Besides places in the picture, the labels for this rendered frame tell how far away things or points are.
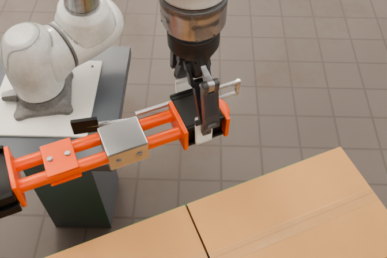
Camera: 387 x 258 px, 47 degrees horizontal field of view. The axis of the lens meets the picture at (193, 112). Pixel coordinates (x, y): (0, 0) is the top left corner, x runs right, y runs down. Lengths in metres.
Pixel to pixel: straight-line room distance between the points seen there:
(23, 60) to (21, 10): 1.85
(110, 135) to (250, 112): 1.71
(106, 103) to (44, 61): 0.26
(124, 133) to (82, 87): 0.80
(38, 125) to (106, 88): 0.25
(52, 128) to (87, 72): 0.24
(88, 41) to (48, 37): 0.12
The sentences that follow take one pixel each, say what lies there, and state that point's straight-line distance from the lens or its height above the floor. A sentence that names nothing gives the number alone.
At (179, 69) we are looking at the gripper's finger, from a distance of 0.73.
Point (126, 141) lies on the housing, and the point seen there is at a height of 1.28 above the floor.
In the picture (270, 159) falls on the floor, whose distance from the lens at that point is 2.26.
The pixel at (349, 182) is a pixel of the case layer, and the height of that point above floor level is 0.54.
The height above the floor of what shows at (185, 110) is 1.29.
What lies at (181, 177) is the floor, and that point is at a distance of 2.17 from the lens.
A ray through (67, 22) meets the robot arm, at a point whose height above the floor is 1.02.
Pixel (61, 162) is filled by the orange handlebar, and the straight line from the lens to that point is 0.74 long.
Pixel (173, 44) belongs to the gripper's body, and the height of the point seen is 1.46.
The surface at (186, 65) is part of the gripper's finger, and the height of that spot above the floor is 1.41.
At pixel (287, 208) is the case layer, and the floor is 0.54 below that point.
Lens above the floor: 1.89
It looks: 52 degrees down
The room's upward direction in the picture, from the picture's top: straight up
